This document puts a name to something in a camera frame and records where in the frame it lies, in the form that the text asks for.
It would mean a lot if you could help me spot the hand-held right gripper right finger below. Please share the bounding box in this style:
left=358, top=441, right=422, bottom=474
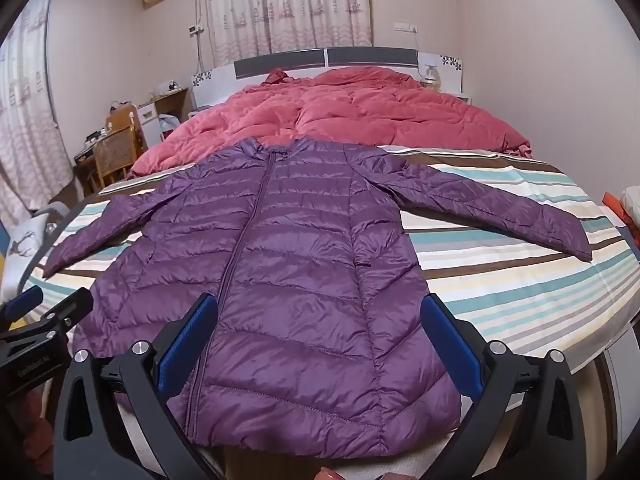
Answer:
left=421, top=293, right=589, bottom=480

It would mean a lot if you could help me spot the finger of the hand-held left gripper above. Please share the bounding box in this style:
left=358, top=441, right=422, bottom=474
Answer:
left=15, top=288, right=95, bottom=347
left=0, top=286, right=45, bottom=323

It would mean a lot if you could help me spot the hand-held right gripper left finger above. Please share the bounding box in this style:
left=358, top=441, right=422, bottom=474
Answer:
left=52, top=292, right=221, bottom=480

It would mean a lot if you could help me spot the purple down jacket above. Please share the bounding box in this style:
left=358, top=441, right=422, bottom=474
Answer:
left=42, top=137, right=594, bottom=461

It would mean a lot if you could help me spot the white deer print cloth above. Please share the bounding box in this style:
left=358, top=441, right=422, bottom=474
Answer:
left=0, top=202, right=68, bottom=301

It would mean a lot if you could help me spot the striped bed sheet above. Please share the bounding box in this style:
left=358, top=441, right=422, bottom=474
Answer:
left=27, top=144, right=640, bottom=480

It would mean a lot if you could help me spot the dark low side table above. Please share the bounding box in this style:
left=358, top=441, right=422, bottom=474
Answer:
left=74, top=130, right=108, bottom=196

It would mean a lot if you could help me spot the wooden chair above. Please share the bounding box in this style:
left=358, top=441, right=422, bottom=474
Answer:
left=92, top=104, right=148, bottom=192

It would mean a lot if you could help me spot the pink patterned side curtain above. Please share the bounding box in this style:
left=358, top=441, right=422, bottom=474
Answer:
left=0, top=0, right=76, bottom=226

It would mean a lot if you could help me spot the white and blue bag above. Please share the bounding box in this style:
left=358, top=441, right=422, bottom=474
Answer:
left=157, top=114, right=182, bottom=143

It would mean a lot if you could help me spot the orange cloth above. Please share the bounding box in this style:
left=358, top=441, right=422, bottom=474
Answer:
left=602, top=191, right=638, bottom=231

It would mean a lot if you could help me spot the wooden desk with white drawers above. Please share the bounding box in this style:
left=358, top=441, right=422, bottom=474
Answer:
left=136, top=87, right=191, bottom=147

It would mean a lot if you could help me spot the red quilted comforter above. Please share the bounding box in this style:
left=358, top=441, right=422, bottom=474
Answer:
left=129, top=66, right=533, bottom=180

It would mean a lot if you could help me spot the white bedside lamp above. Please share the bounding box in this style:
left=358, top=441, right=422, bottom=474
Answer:
left=419, top=62, right=443, bottom=92

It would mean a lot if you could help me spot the white and grey headboard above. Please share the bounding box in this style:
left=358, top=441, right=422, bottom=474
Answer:
left=191, top=47, right=464, bottom=110

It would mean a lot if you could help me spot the pink patterned window curtain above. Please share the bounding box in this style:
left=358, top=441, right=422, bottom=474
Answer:
left=205, top=0, right=373, bottom=58

